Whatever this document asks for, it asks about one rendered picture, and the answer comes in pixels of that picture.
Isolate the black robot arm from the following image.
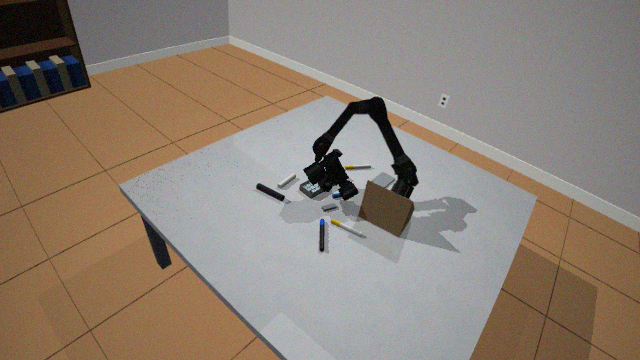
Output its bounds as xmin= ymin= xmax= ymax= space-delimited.
xmin=303 ymin=96 xmax=419 ymax=199

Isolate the grey keyboard with white letter keys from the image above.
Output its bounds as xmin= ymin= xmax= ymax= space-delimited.
xmin=299 ymin=180 xmax=324 ymax=199

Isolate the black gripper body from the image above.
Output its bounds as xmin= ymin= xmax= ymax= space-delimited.
xmin=329 ymin=166 xmax=358 ymax=201

